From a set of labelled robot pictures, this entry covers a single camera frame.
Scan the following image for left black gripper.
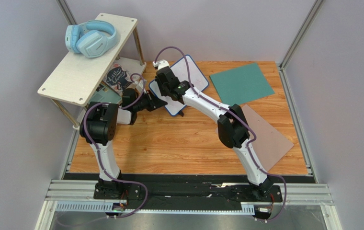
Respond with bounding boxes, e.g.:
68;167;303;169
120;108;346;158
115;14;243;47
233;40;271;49
134;90;168;112

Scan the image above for blue framed whiteboard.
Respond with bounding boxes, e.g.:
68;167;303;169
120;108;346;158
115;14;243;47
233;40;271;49
148;54;210;117

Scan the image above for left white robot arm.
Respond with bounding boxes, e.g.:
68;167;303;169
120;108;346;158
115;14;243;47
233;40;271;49
80;89;168;198

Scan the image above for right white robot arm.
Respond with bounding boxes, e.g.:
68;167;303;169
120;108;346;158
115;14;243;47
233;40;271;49
154;63;273;196

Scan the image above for dark floral book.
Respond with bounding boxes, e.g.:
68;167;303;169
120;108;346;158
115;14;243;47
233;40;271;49
103;62;141;96

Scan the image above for teal book under shelf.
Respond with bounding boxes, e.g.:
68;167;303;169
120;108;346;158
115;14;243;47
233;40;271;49
87;83;122;106

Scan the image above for teal mat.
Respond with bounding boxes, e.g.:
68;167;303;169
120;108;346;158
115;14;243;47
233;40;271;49
210;63;274;105

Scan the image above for light blue headphones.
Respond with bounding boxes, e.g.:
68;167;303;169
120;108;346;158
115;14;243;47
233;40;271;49
65;20;120;58

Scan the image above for white two-tier shelf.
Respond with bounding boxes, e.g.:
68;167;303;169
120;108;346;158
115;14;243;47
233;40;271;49
37;13;146;129

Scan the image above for pinkish grey mat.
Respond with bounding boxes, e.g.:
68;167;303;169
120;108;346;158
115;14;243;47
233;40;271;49
216;103;295;172

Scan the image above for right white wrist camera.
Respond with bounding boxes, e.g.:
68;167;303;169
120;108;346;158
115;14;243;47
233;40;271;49
152;59;170;70

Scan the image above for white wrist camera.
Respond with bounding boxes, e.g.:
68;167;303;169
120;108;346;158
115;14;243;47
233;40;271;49
152;59;170;70
135;79;147;94

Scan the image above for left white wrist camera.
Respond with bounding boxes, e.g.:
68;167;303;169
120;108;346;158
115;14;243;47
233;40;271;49
135;79;147;94

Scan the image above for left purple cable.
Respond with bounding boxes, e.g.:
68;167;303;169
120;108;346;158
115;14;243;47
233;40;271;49
82;72;149;221

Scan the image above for purple cable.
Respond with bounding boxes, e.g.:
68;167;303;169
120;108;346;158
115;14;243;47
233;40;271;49
82;72;149;221
153;46;288;223

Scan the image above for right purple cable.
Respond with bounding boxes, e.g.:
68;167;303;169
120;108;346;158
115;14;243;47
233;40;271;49
153;46;288;223

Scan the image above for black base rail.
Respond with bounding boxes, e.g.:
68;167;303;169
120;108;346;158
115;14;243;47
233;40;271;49
93;174;283;211

